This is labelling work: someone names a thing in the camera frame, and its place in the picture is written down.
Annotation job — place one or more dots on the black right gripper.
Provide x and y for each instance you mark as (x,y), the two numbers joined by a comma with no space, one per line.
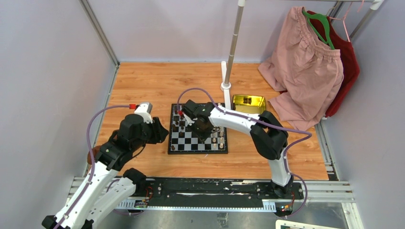
(202,137)

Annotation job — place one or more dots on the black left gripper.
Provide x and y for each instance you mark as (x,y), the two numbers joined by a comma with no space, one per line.
(159,131)

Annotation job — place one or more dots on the black white chess board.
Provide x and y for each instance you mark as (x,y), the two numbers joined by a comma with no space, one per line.
(190,143)

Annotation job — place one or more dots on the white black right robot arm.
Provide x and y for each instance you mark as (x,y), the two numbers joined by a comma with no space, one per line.
(268,135)

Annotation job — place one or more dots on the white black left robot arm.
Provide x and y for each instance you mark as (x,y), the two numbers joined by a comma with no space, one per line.
(88,206)

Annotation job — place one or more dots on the brown cloth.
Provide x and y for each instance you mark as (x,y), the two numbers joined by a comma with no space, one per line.
(93,154)

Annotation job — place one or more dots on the gold tin box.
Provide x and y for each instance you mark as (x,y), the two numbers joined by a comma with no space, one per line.
(250,104)

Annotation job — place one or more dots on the pink garment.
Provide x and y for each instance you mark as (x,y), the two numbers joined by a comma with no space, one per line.
(306,72)

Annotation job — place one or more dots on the white tablet corner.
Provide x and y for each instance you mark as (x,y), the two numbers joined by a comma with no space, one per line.
(284,224)

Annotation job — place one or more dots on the red garment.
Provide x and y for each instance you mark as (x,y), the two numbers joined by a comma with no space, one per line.
(345,63)

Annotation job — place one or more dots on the pink clothes hanger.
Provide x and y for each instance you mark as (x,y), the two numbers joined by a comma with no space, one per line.
(334,13)

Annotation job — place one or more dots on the white clothes rack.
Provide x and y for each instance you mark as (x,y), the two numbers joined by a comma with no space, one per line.
(226,66)

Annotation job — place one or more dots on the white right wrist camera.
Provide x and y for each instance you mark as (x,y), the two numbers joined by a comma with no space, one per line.
(188,120)

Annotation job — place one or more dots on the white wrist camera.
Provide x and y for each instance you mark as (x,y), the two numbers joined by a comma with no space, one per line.
(144,110)
(188,120)

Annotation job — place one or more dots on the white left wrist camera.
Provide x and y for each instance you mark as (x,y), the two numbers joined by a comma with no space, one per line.
(144,110)

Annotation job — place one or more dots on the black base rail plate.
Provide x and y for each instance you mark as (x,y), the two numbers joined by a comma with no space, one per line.
(211,194)

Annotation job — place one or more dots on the aluminium frame post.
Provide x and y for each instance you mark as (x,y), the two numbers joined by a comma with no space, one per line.
(99,31)

